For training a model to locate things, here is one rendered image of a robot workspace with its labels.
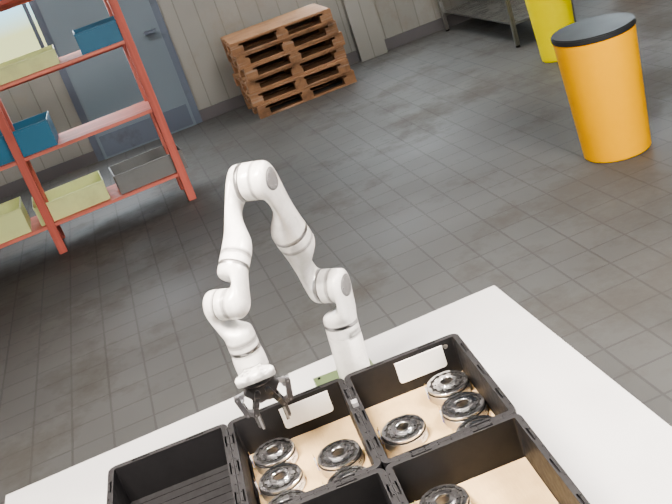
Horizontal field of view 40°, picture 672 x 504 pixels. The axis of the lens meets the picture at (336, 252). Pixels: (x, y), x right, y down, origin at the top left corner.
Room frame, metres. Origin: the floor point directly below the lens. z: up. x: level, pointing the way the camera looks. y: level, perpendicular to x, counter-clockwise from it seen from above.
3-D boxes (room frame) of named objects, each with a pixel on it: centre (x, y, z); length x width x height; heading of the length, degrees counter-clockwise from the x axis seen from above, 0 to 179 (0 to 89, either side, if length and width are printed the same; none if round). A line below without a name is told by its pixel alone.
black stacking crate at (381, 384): (1.79, -0.08, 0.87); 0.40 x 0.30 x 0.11; 5
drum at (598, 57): (5.08, -1.77, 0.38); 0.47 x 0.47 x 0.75
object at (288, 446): (1.87, 0.29, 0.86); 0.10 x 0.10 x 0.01
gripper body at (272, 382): (1.87, 0.26, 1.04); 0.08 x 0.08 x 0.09
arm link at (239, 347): (1.88, 0.27, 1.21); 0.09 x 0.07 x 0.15; 60
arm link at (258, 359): (1.85, 0.26, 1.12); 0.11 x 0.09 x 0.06; 5
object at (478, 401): (1.79, -0.16, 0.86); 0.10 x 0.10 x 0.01
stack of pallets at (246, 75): (9.25, -0.17, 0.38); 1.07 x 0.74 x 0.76; 99
